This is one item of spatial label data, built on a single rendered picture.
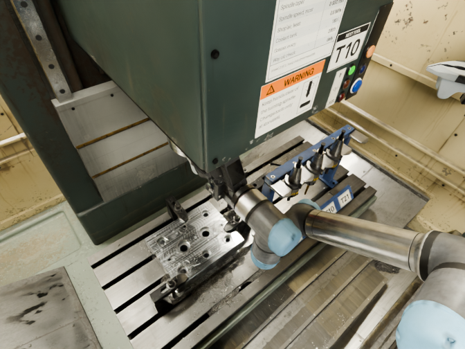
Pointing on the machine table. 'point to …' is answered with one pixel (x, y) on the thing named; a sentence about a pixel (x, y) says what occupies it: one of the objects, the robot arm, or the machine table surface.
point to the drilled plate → (194, 230)
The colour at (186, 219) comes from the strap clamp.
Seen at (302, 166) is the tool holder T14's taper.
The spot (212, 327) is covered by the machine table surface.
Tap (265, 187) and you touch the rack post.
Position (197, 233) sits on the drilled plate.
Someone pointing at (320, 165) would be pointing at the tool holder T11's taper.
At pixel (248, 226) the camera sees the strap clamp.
